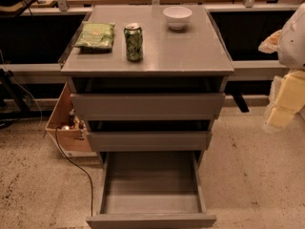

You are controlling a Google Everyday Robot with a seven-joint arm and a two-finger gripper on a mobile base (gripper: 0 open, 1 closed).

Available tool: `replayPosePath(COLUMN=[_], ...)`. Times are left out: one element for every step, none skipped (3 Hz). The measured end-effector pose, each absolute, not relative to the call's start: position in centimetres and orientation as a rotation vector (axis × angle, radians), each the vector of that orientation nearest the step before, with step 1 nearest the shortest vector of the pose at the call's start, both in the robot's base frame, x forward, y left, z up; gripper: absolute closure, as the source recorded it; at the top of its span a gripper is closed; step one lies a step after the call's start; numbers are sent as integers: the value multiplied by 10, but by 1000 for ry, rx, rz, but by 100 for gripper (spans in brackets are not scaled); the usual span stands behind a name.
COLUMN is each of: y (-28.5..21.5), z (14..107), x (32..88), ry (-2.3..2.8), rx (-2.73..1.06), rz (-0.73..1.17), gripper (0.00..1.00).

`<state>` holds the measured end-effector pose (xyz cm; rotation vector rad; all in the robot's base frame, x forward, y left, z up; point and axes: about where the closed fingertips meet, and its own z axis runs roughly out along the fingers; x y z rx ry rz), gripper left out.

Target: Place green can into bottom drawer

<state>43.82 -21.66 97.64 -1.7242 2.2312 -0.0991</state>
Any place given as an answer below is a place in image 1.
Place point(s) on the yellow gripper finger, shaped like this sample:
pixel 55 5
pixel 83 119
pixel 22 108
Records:
pixel 270 44
pixel 287 98

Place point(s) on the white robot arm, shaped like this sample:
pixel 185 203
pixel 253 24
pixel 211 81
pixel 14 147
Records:
pixel 291 47

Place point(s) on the wooden box on floor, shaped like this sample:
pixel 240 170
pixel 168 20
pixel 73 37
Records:
pixel 73 141

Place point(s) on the green chip bag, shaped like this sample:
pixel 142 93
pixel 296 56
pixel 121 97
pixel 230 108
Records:
pixel 96 36

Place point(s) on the grey drawer cabinet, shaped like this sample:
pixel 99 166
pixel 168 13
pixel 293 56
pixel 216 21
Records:
pixel 195 50

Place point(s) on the grey drawer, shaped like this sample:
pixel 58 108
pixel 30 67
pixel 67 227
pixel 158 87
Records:
pixel 149 135
pixel 148 98
pixel 151 190

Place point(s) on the grey top drawer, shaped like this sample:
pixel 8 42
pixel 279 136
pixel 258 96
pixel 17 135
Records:
pixel 148 98

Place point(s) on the white bowl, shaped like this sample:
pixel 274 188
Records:
pixel 177 17

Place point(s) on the grey bottom drawer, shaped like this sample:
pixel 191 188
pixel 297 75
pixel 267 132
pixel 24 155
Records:
pixel 151 190

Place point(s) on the grey middle drawer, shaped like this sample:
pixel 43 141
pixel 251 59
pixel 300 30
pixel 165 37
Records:
pixel 149 135

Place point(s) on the green soda can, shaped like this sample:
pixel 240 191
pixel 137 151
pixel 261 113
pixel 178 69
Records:
pixel 134 42

